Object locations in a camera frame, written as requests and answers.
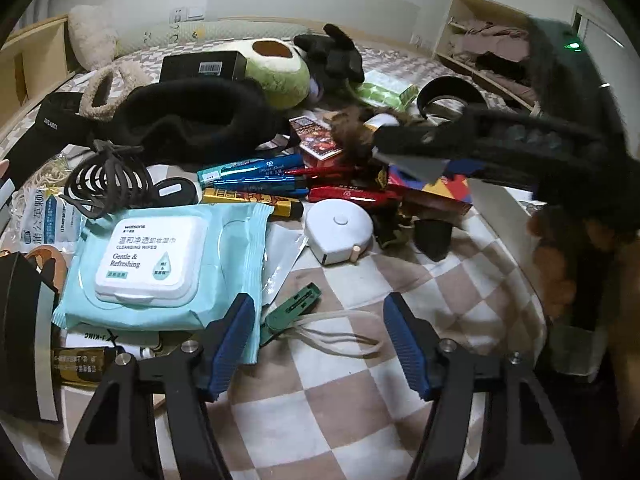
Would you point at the white fluffy pillow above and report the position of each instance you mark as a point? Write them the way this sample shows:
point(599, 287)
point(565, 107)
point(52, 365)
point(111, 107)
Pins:
point(90, 35)

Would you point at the colourful card pack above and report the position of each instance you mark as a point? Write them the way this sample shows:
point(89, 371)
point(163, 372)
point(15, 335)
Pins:
point(312, 137)

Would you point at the person's right hand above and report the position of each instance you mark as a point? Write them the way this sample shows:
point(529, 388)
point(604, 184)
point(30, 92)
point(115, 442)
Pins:
point(560, 260)

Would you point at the brown fluffy scrunchie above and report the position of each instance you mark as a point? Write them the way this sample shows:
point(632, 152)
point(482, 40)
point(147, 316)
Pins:
point(352, 132)

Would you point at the pile of clothes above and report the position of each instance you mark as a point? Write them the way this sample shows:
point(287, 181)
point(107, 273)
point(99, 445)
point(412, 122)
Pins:
point(495, 42)

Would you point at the gold lighter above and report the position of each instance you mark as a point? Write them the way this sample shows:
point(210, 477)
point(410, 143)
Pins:
point(85, 367)

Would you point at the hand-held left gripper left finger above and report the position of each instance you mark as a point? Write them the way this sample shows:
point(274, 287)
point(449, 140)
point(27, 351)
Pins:
point(227, 345)

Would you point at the white packet with blue print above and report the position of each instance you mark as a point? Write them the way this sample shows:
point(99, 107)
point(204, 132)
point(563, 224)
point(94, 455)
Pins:
point(47, 215)

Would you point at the black hair claw clip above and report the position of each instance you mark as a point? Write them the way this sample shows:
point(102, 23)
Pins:
point(107, 180)

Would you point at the beige fluffy headband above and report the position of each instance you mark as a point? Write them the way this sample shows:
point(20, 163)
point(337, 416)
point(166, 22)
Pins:
point(97, 92)

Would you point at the white usb stick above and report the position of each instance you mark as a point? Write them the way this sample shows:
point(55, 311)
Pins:
point(100, 342)

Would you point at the black oval case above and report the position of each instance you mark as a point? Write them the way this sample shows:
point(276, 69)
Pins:
point(172, 191)

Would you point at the wooden bedside shelf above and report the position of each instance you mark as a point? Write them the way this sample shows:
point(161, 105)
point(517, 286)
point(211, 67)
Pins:
point(30, 60)

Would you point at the light blue wet wipes pack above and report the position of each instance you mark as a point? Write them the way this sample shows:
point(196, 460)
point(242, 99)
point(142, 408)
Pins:
point(150, 265)

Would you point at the black box with barcode label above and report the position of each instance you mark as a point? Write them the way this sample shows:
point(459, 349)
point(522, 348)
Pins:
point(200, 67)

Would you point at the avocado plush toy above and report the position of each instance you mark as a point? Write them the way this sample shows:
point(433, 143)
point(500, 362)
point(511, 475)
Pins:
point(280, 72)

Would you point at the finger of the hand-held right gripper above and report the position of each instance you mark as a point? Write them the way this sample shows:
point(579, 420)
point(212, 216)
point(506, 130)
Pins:
point(525, 122)
point(450, 147)

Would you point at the pair of black gloves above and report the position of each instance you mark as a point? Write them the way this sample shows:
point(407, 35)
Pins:
point(332, 55)

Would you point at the blue tube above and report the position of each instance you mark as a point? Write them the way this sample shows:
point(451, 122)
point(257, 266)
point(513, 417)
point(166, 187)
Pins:
point(260, 185)

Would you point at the wooden closet shelf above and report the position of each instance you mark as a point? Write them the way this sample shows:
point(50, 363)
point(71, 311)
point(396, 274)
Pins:
point(465, 25)

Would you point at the white round tape measure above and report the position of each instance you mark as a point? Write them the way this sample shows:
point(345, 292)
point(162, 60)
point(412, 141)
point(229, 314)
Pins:
point(340, 230)

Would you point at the black cap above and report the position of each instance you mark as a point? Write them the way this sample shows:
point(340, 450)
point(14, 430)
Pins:
point(45, 130)

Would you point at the teal tube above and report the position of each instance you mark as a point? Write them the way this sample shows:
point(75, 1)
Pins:
point(250, 166)

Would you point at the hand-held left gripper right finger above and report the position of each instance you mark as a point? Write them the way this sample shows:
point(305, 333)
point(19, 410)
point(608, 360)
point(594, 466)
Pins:
point(407, 345)

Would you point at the long patterned bolster pillow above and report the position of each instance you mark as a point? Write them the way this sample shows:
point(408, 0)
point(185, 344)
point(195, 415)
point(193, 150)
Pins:
point(200, 35)

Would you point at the small black box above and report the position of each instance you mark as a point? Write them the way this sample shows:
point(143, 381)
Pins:
point(434, 237)

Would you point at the green tissue pack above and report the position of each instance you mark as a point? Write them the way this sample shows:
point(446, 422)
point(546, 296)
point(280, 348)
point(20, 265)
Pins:
point(385, 90)

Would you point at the white wall socket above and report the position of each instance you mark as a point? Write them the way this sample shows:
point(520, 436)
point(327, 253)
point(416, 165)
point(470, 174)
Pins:
point(192, 12)

